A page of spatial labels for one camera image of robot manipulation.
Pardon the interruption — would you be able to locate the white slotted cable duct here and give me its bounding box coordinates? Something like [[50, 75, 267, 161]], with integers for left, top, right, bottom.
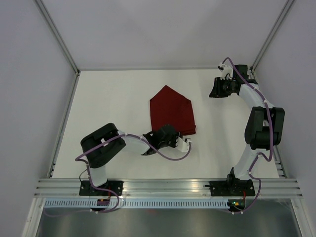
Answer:
[[44, 198, 229, 209]]

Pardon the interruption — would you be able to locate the dark red cloth napkin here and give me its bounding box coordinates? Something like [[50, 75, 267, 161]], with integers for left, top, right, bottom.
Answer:
[[150, 85, 196, 136]]

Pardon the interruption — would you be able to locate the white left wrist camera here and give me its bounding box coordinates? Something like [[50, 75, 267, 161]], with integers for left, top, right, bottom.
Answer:
[[176, 137, 192, 153]]

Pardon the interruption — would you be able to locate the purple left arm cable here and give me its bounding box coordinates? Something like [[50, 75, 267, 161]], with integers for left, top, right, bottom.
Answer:
[[75, 133, 192, 168]]

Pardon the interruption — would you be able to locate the right aluminium frame post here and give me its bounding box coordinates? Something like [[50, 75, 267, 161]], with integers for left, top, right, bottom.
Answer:
[[250, 0, 296, 73]]

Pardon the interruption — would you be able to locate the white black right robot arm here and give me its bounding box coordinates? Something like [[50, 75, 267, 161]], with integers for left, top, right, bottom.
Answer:
[[208, 63, 285, 197]]

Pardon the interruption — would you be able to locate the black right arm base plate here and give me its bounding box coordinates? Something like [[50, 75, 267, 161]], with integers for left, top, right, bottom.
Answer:
[[205, 180, 256, 197]]

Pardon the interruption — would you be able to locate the left aluminium side rail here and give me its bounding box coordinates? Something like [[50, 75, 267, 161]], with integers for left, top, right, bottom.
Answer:
[[46, 71, 80, 178]]

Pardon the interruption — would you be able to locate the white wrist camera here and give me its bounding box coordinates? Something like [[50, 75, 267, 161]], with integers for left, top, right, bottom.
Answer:
[[176, 137, 192, 153], [218, 63, 234, 80]]

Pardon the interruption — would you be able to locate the aluminium front rail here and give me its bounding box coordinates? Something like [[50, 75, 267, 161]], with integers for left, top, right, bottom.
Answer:
[[34, 178, 303, 199]]

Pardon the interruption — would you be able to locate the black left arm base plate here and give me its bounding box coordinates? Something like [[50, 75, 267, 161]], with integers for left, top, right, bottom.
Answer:
[[79, 180, 123, 197]]

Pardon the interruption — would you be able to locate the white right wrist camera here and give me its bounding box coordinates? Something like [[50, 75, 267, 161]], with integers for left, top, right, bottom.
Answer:
[[218, 63, 234, 80]]

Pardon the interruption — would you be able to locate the right aluminium side rail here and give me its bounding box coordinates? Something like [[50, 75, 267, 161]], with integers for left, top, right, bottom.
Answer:
[[249, 70, 288, 179]]

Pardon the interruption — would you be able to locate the aluminium frame post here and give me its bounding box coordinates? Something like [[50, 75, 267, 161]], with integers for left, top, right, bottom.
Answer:
[[34, 0, 80, 75], [250, 0, 296, 73]]

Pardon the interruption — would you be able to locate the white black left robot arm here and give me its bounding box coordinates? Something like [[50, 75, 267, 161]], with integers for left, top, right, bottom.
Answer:
[[76, 123, 191, 196]]

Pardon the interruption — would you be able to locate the aluminium side rail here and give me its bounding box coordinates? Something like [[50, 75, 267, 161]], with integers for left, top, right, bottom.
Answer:
[[249, 70, 288, 179], [46, 71, 80, 178]]

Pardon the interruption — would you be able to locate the left aluminium frame post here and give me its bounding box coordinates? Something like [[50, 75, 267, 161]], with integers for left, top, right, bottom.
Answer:
[[34, 0, 80, 75]]

